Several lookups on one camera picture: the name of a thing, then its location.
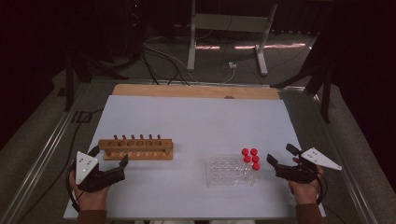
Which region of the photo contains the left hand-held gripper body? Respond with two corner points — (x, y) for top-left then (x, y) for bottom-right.
(74, 150), (126, 193)

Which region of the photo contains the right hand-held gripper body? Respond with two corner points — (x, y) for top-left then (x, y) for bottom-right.
(275, 147), (343, 185)

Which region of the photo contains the wooden test tube rack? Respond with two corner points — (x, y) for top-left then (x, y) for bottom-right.
(97, 133), (175, 161)

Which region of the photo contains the clear plastic tube rack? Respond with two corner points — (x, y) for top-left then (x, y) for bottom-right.
(205, 154), (261, 189)

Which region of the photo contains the person's left hand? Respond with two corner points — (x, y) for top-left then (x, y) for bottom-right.
(68, 169), (110, 213)

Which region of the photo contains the person's right hand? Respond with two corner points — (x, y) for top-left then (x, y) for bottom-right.
(288, 164), (325, 206)

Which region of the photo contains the black tripod stand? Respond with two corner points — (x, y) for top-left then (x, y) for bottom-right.
(270, 31), (334, 124)
(63, 46), (130, 113)

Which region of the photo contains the white paper sheet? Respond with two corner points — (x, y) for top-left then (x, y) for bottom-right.
(64, 94), (326, 220)

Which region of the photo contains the grey metal stand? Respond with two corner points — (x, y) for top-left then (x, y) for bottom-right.
(186, 0), (278, 77)

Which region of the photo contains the black floor cable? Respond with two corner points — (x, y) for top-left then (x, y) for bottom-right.
(18, 107), (105, 224)

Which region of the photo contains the metal frame rail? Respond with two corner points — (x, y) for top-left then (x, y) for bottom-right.
(306, 88), (379, 224)
(0, 83), (92, 224)

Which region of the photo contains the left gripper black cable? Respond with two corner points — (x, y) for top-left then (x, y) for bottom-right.
(64, 163), (82, 213)

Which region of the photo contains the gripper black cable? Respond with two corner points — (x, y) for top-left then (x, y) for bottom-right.
(64, 163), (82, 213)
(315, 170), (329, 206)

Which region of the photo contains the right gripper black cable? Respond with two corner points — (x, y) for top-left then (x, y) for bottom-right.
(315, 170), (329, 206)

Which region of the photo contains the white cable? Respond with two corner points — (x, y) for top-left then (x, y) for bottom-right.
(219, 66), (237, 85)

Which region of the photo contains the bundle of black floor cables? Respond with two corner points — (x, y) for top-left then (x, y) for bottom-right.
(140, 39), (191, 87)

